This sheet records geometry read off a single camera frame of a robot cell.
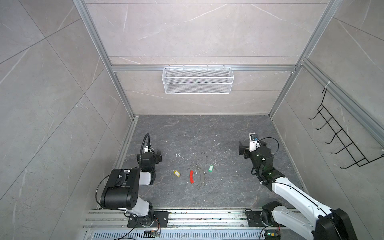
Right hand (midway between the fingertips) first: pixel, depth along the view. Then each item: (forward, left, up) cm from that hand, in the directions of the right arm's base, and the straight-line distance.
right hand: (249, 139), depth 83 cm
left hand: (+3, +60, -11) cm, 62 cm away
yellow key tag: (-11, +42, -19) cm, 48 cm away
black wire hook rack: (-15, -36, +13) cm, 42 cm away
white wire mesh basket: (+42, +28, +12) cm, 52 cm away
